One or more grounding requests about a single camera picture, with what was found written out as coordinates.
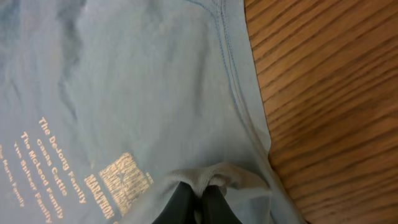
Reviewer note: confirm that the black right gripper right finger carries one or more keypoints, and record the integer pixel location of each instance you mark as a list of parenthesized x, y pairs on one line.
[(215, 209)]

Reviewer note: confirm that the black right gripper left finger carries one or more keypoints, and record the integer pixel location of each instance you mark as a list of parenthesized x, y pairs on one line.
[(180, 208)]

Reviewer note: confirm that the light blue t-shirt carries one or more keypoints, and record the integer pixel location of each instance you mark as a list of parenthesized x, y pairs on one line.
[(108, 106)]

